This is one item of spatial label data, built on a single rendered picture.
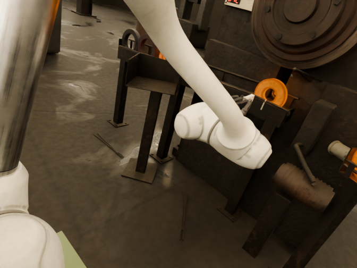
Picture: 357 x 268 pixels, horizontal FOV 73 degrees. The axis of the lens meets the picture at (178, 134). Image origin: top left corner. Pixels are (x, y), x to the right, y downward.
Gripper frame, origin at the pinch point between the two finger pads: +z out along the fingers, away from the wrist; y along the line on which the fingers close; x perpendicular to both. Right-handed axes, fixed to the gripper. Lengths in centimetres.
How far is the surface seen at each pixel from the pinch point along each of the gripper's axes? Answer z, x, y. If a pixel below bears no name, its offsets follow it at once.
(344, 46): 23.5, 25.8, 19.2
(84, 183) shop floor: -42, -71, -59
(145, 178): -9, -73, -42
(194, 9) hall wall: 628, -53, -547
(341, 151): 12.4, -7.8, 37.9
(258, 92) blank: 22.9, -3.9, -5.3
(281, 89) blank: 22.9, 2.1, 4.3
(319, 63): 22.7, 17.5, 13.9
